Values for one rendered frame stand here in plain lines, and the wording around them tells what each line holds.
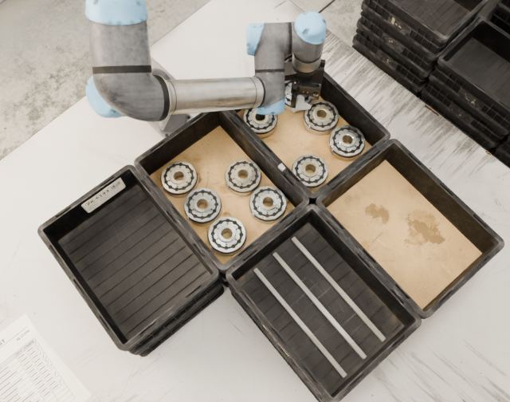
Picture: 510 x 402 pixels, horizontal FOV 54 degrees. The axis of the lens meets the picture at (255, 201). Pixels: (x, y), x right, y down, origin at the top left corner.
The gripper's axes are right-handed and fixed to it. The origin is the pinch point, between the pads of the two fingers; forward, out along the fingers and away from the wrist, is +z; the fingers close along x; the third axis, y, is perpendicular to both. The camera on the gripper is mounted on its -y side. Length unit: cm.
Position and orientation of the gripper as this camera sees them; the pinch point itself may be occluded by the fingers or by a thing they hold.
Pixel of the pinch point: (293, 102)
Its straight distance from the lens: 154.2
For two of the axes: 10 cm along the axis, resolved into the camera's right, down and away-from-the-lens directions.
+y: 9.8, 1.6, -0.7
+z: 0.1, 3.7, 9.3
